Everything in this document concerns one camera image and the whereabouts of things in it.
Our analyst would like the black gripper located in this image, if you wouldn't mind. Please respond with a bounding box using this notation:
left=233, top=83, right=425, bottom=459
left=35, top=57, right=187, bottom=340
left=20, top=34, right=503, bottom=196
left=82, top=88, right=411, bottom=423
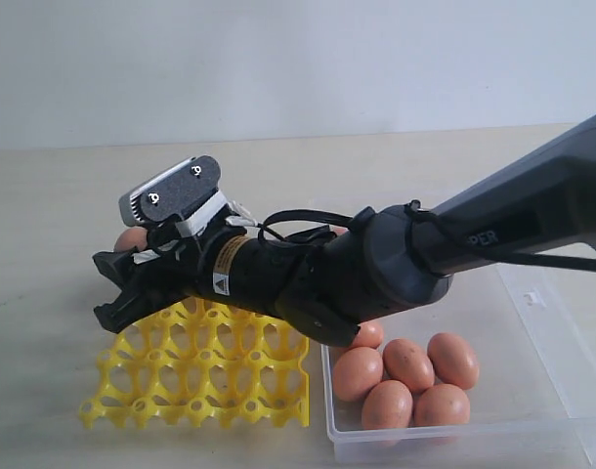
left=92, top=218, right=327, bottom=333

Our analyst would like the brown egg eight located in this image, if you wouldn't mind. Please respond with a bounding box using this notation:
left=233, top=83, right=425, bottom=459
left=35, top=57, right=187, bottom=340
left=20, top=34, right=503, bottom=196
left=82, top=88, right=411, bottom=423
left=113, top=227, right=148, bottom=252

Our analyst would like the brown egg eleven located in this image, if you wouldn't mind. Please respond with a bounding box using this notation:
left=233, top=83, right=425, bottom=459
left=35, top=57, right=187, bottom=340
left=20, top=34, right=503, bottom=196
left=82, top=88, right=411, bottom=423
left=382, top=338, right=435, bottom=394

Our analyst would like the brown egg fourteen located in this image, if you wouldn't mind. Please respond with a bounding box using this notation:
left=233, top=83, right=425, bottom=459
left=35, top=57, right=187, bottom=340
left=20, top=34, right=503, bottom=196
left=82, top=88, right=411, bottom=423
left=427, top=332, right=480, bottom=390

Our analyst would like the brown egg sixteen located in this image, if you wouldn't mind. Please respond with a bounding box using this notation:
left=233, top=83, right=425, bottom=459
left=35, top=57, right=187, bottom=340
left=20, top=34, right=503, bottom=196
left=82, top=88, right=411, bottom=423
left=413, top=384, right=471, bottom=427

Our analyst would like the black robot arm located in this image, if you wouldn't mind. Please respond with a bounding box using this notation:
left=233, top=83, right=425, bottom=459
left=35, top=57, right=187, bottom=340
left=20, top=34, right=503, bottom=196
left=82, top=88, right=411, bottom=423
left=93, top=115, right=596, bottom=347

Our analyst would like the yellow plastic egg tray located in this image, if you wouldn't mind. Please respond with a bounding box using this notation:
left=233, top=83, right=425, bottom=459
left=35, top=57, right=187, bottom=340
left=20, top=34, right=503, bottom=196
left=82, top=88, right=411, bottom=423
left=78, top=299, right=310, bottom=428

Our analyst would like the brown egg thirteen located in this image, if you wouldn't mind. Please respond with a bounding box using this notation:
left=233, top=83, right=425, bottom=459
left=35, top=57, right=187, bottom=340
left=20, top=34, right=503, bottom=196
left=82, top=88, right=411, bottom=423
left=332, top=347, right=383, bottom=402

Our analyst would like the brown egg twelve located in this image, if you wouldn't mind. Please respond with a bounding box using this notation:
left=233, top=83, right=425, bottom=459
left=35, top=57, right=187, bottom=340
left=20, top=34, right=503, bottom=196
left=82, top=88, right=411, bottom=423
left=352, top=320, right=384, bottom=349

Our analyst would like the brown egg fifteen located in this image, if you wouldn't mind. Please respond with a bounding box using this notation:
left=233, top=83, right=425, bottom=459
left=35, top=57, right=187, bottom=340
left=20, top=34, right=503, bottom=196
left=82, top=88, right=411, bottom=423
left=362, top=380, right=413, bottom=430

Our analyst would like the small white plastic clip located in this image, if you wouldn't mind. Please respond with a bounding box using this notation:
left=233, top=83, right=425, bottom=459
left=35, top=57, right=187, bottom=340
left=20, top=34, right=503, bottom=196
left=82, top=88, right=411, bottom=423
left=522, top=291, right=545, bottom=308

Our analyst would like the clear plastic container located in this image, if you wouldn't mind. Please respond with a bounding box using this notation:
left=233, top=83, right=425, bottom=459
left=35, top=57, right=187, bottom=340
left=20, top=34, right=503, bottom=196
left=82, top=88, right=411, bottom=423
left=321, top=266, right=596, bottom=468

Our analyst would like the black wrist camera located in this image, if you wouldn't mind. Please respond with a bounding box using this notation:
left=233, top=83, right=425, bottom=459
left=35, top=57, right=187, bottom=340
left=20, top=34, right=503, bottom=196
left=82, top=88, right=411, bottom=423
left=118, top=155, right=221, bottom=227

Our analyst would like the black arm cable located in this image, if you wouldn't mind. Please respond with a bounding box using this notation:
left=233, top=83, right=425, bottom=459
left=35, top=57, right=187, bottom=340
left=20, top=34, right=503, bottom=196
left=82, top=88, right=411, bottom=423
left=256, top=208, right=358, bottom=245

